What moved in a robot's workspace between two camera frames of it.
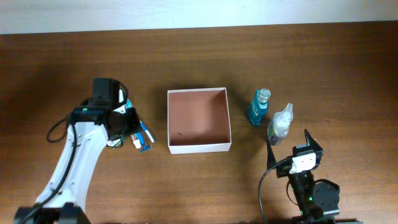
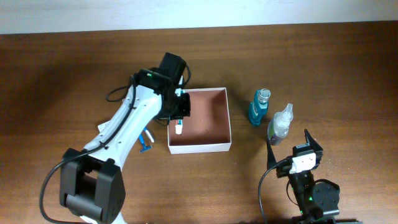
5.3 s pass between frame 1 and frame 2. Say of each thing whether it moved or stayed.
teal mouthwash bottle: stayed
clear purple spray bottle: stayed
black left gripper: moved
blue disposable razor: stayed
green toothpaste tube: moved
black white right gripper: stayed
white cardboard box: stayed
